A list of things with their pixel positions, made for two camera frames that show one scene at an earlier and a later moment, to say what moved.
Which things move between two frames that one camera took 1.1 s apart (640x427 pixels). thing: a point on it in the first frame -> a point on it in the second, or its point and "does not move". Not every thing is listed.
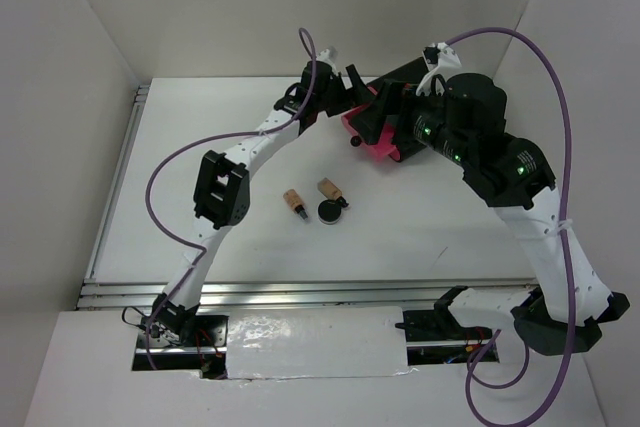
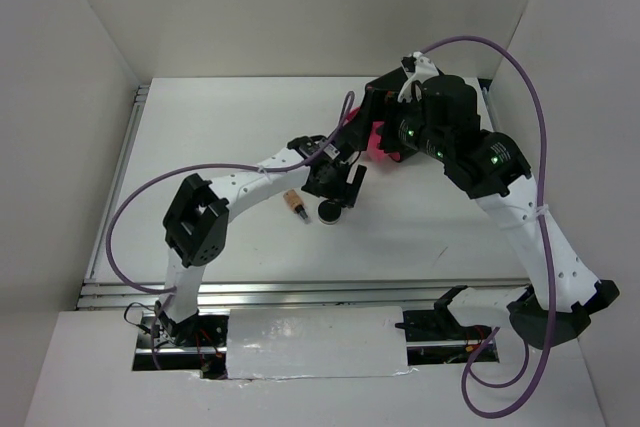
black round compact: x=329 y=211 does not move
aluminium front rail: x=406 y=293 does not move
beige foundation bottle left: x=293 y=200 does not move
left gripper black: x=356 y=96 -> x=345 y=192
